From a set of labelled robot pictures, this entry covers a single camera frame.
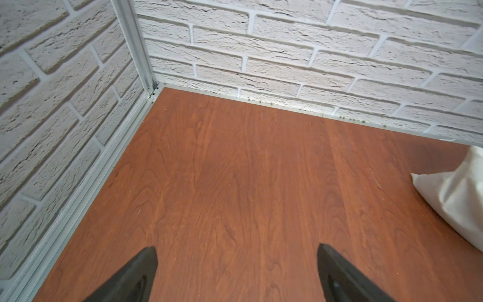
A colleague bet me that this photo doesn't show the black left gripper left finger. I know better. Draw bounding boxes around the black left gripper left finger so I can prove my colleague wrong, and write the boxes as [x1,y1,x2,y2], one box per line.
[84,246,158,301]

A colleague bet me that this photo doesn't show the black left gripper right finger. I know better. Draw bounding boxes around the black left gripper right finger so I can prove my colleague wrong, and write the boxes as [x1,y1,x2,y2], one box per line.
[317,244,393,301]

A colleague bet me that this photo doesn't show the cream cloth soil bag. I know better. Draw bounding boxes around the cream cloth soil bag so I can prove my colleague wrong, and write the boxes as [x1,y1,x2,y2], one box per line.
[411,146,482,251]

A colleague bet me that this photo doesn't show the aluminium base rail left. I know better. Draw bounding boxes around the aluminium base rail left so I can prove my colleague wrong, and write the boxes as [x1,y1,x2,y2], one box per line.
[1,86,162,301]

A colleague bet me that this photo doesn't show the aluminium corner post left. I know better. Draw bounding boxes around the aluminium corner post left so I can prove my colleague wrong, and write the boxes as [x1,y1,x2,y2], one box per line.
[111,0,158,97]

